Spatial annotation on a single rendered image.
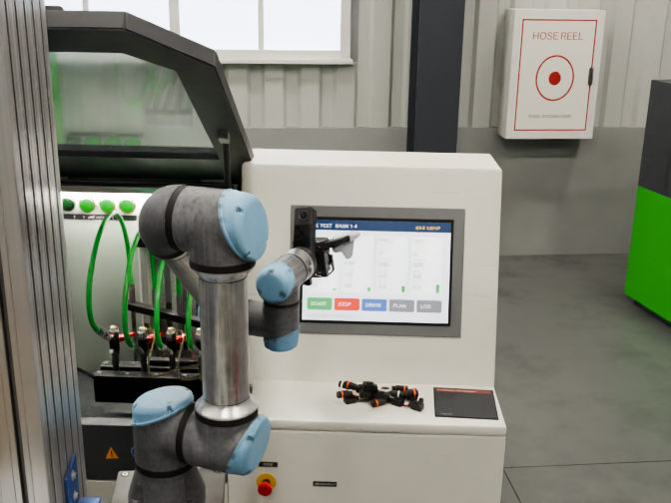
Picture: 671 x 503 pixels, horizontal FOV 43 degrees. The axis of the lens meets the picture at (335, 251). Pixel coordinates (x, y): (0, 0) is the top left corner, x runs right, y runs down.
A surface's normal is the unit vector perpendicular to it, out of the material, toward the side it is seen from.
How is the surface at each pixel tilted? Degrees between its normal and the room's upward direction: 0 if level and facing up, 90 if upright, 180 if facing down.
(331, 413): 0
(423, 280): 76
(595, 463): 0
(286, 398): 0
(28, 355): 90
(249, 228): 82
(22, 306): 90
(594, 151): 90
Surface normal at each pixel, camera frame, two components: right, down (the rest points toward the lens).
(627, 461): 0.01, -0.95
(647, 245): -0.97, 0.06
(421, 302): -0.03, 0.07
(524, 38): 0.10, 0.31
